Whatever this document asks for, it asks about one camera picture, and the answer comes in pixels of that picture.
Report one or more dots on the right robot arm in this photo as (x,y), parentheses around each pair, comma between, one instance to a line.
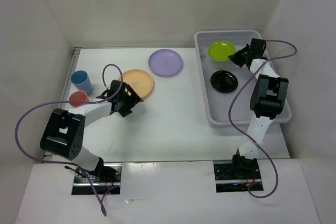
(267,101)

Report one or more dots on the purple plate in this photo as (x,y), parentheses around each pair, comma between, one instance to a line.
(165,62)

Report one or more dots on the orange plate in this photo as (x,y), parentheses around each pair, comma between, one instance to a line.
(140,81)

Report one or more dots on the blue cup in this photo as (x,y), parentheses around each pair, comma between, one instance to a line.
(81,81)

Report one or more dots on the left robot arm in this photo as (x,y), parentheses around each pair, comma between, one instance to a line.
(63,135)

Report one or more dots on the black plate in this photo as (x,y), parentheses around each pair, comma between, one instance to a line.
(224,81)

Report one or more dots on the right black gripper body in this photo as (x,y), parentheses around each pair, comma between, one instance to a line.
(249,53)

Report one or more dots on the green plate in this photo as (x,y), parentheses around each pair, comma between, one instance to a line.
(221,50)

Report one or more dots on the clear plastic bin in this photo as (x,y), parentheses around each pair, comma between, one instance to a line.
(217,104)

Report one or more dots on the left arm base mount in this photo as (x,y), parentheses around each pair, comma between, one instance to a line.
(111,180)

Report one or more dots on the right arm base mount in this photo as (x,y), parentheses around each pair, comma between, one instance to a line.
(227,182)

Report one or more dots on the red cup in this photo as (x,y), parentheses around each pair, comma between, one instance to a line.
(78,99)

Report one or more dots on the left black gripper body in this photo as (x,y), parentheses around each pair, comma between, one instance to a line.
(127,101)

